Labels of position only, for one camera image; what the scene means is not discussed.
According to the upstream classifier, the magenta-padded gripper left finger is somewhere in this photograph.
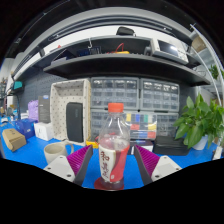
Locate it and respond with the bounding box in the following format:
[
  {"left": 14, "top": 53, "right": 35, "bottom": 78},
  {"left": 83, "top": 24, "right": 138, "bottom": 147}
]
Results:
[{"left": 43, "top": 144, "right": 95, "bottom": 187}]

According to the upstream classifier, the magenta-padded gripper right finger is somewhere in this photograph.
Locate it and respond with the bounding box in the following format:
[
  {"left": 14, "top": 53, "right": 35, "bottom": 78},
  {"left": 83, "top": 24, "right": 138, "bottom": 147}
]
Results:
[{"left": 133, "top": 144, "right": 183, "bottom": 187}]

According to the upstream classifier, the clear red-capped drink bottle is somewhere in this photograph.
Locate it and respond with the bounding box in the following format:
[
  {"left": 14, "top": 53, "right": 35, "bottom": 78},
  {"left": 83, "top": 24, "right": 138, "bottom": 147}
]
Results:
[{"left": 97, "top": 102, "right": 131, "bottom": 184}]

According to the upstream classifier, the grey ceramic mug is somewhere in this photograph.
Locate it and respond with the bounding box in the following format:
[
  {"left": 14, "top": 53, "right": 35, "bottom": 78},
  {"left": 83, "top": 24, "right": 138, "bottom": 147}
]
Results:
[{"left": 43, "top": 140, "right": 75, "bottom": 165}]

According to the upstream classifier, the black flat case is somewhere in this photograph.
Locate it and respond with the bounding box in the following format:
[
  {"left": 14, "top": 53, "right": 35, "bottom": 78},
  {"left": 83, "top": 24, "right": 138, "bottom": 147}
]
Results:
[{"left": 152, "top": 134, "right": 190, "bottom": 157}]

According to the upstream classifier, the white box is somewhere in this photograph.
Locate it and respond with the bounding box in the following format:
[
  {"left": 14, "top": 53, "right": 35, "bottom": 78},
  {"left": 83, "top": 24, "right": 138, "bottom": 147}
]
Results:
[{"left": 33, "top": 121, "right": 55, "bottom": 142}]

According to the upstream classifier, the flat round red coaster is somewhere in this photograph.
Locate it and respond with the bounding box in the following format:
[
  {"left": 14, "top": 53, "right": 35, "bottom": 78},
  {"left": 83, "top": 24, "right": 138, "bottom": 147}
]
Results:
[{"left": 93, "top": 175, "right": 125, "bottom": 191}]

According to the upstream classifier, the black speaker case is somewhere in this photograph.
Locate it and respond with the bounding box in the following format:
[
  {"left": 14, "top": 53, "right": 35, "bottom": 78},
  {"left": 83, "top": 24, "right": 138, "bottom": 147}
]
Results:
[{"left": 65, "top": 101, "right": 84, "bottom": 144}]

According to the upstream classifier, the green potted plant white pot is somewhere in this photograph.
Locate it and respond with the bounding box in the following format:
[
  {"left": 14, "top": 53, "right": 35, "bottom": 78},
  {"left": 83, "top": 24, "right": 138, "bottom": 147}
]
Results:
[{"left": 173, "top": 93, "right": 224, "bottom": 150}]

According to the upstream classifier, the brown cardboard box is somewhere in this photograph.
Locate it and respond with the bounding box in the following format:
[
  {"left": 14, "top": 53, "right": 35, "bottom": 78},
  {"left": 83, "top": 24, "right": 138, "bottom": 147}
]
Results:
[{"left": 1, "top": 128, "right": 28, "bottom": 153}]

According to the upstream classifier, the blue box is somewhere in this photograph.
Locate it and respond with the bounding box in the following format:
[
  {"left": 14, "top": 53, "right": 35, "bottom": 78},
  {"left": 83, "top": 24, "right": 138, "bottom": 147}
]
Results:
[{"left": 14, "top": 118, "right": 36, "bottom": 140}]

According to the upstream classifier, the dark grey box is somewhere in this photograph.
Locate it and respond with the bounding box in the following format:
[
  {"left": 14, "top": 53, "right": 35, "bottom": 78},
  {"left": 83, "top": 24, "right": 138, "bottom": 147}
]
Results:
[{"left": 37, "top": 95, "right": 52, "bottom": 124}]

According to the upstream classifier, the grey small parts drawer cabinet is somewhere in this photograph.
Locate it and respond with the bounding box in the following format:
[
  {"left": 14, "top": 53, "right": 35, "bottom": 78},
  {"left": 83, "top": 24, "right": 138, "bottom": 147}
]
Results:
[
  {"left": 139, "top": 78, "right": 181, "bottom": 113},
  {"left": 89, "top": 76, "right": 140, "bottom": 110}
]

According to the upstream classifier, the white perforated basket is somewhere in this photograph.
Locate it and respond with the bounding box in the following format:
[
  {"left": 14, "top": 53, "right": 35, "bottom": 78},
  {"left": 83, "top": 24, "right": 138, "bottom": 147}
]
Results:
[{"left": 49, "top": 78, "right": 92, "bottom": 144}]

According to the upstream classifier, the teal holder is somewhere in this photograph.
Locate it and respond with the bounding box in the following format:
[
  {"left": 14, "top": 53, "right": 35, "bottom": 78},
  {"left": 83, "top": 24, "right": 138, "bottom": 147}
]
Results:
[{"left": 12, "top": 80, "right": 24, "bottom": 91}]

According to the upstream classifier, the black shelf unit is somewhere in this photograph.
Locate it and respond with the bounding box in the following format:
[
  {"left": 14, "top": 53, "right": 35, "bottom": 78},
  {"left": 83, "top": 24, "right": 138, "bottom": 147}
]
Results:
[{"left": 11, "top": 24, "right": 212, "bottom": 88}]

